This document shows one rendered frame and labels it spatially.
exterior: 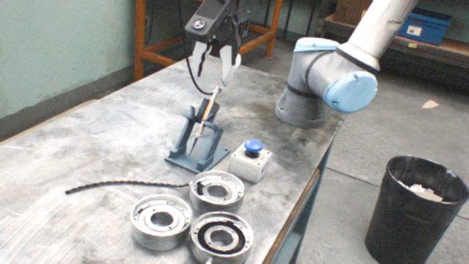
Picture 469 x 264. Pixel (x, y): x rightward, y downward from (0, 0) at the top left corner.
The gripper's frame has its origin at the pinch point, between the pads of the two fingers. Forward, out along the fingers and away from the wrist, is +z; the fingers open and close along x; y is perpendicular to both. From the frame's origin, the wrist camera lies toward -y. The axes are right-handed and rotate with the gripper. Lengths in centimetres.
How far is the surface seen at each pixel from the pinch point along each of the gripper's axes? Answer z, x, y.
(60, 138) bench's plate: 19.2, 26.9, -16.4
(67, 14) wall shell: 41, 152, 102
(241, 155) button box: 14.2, -10.9, -1.7
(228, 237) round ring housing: 17.0, -19.4, -22.5
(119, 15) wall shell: 50, 154, 150
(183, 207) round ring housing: 15.6, -9.6, -22.0
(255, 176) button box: 16.8, -15.5, -3.2
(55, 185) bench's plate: 19.0, 14.9, -28.7
